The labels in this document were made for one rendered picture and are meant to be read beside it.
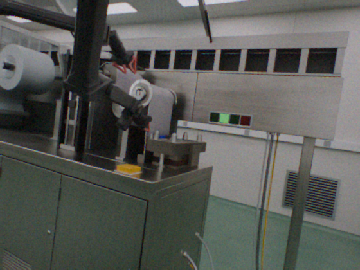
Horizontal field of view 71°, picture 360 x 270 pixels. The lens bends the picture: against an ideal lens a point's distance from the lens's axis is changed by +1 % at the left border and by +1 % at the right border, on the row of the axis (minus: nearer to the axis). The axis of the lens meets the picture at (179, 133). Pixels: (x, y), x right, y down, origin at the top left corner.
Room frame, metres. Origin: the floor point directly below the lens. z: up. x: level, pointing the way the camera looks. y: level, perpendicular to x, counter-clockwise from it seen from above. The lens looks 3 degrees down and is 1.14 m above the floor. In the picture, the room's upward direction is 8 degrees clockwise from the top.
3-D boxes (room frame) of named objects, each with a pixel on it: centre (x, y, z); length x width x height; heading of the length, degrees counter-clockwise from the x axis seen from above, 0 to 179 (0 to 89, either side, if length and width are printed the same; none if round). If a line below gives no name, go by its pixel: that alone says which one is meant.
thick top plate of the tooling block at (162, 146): (1.38, -0.01, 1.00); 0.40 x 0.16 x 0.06; 153
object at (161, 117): (1.39, 0.12, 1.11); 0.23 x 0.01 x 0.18; 153
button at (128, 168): (1.04, 0.19, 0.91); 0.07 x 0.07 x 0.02; 63
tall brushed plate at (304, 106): (2.01, 0.60, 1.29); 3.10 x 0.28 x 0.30; 63
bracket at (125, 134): (1.30, 0.27, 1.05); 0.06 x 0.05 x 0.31; 153
